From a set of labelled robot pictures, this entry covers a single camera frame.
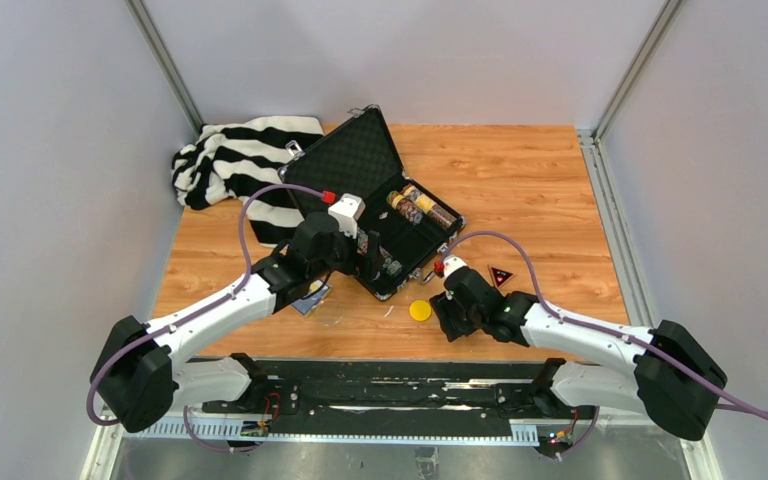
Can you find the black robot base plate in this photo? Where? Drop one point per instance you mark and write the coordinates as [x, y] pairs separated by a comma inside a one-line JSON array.
[[400, 399]]

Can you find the clear round plastic disc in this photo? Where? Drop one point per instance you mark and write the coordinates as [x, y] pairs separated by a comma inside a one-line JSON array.
[[329, 312]]

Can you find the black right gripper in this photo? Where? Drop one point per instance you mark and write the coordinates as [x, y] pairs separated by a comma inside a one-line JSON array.
[[445, 306]]

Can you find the black white striped cloth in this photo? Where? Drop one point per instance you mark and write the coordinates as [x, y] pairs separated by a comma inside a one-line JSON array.
[[233, 161]]

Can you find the black triangular heart token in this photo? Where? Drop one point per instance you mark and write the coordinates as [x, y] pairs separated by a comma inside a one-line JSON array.
[[500, 277]]

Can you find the yellow round dealer button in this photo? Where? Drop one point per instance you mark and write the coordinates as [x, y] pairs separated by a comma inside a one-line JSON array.
[[420, 310]]

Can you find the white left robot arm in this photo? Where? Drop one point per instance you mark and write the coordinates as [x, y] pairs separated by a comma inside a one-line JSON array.
[[142, 373]]

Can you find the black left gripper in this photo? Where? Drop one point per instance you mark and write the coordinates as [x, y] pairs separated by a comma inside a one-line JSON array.
[[353, 264]]

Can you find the blue yellow card deck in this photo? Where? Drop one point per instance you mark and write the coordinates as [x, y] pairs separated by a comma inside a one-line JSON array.
[[318, 291]]

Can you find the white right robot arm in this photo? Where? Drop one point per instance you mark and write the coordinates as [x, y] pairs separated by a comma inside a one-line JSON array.
[[660, 372]]

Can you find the blue-green poker chip stack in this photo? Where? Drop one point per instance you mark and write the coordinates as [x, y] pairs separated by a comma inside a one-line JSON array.
[[392, 267]]

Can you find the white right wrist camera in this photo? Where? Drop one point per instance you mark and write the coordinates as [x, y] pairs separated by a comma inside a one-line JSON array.
[[452, 264]]

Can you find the black poker set case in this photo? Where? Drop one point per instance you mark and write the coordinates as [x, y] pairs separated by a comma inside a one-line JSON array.
[[359, 157]]

